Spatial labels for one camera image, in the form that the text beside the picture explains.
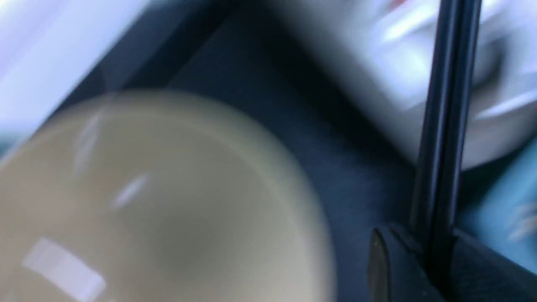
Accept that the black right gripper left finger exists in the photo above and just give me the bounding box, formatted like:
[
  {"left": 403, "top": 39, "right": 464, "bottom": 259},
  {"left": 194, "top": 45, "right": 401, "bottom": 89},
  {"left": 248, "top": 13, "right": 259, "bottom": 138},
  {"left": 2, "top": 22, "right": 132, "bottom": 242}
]
[{"left": 368, "top": 226, "right": 445, "bottom": 302}]

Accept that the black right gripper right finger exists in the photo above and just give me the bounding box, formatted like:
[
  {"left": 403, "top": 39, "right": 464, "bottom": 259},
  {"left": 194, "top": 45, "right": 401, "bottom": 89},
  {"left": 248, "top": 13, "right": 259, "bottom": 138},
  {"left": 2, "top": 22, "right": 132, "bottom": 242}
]
[{"left": 448, "top": 231, "right": 537, "bottom": 302}]

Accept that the yellow noodle bowl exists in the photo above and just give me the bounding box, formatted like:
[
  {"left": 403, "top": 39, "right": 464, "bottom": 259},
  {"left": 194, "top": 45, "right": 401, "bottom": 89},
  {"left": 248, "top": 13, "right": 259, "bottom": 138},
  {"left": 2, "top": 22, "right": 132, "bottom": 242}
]
[{"left": 1, "top": 91, "right": 336, "bottom": 302}]

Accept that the blue chopstick bin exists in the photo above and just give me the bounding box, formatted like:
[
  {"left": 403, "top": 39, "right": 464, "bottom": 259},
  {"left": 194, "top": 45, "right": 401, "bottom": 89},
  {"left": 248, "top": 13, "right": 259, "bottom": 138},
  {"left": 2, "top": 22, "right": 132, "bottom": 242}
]
[{"left": 458, "top": 139, "right": 537, "bottom": 273}]

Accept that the olive spoon bin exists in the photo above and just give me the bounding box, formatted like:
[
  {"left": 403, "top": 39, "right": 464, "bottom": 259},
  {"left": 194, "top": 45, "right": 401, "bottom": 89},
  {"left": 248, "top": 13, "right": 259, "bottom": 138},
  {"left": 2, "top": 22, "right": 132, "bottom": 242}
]
[{"left": 267, "top": 0, "right": 536, "bottom": 170}]

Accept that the black serving tray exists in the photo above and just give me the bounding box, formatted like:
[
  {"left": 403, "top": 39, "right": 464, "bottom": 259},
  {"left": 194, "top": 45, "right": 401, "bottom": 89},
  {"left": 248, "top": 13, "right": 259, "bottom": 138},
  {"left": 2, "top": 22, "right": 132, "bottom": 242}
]
[{"left": 48, "top": 0, "right": 414, "bottom": 302}]

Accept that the large white plastic tub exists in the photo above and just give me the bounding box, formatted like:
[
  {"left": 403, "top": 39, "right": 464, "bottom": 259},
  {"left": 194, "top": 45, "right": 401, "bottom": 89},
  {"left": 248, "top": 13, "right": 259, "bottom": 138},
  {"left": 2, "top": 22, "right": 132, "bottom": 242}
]
[{"left": 0, "top": 0, "right": 152, "bottom": 142}]

